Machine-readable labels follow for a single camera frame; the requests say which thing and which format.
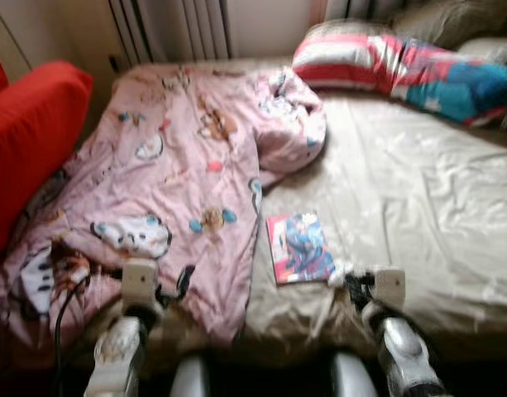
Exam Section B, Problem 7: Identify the colourful comic book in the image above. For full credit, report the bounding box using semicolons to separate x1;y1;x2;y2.
265;213;337;286

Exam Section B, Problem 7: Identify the pink cartoon print quilt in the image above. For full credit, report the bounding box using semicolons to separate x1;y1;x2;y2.
0;65;328;373

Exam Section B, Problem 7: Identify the grey robot right leg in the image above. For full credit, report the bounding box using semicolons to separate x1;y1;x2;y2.
330;351;378;397

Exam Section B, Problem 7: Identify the grey robot leg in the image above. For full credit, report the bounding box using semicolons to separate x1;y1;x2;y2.
169;354;214;397
330;351;378;397

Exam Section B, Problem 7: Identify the grey robot left leg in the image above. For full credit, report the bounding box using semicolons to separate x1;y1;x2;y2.
169;354;214;397

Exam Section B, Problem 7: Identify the beige floral bed sheet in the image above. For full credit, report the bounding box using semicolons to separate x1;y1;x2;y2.
71;56;507;377

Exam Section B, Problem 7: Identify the red white blue striped pillow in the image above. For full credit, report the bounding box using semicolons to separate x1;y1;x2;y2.
292;31;507;127

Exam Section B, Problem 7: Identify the grey striped curtain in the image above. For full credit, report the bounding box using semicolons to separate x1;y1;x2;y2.
107;0;234;65
323;0;403;24

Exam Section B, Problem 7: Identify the bright window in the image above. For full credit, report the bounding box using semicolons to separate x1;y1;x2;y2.
227;0;328;59

